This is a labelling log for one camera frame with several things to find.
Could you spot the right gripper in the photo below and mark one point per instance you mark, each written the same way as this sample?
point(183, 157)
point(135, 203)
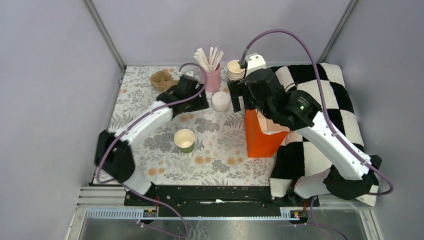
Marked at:
point(238, 88)

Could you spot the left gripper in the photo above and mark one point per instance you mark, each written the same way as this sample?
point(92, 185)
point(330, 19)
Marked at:
point(202, 103)

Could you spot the green paper cup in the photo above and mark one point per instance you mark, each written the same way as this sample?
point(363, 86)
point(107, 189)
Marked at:
point(184, 139)

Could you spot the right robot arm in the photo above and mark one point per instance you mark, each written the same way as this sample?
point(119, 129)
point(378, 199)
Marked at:
point(323, 152)

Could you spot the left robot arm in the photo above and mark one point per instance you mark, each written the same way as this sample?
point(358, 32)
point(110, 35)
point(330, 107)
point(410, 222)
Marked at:
point(114, 150)

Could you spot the stack of white lids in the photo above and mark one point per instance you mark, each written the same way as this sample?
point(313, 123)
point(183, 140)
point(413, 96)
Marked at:
point(221, 101)

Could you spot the pink straw holder cup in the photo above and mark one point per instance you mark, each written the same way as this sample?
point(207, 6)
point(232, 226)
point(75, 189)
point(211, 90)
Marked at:
point(213, 80)

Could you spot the brown pulp cup carrier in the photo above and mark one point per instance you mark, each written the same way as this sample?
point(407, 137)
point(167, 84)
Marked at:
point(162, 80)

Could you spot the stack of paper cups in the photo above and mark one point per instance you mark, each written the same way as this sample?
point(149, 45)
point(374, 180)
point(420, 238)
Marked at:
point(234, 71)

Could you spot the orange paper bag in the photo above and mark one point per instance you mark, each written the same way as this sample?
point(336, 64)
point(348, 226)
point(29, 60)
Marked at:
point(263, 136)

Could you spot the floral tablecloth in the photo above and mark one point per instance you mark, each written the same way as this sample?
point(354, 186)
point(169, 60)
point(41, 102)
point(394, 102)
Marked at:
point(219, 156)

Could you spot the black white checkered pillow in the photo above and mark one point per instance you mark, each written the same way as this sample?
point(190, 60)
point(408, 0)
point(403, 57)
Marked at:
point(297, 157)

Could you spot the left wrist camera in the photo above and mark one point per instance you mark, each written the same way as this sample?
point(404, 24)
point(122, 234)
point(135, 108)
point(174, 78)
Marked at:
point(188, 73)

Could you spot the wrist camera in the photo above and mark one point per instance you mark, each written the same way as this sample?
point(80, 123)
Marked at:
point(252, 63)
point(188, 73)

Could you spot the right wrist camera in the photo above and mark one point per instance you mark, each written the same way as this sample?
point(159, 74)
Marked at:
point(252, 63)

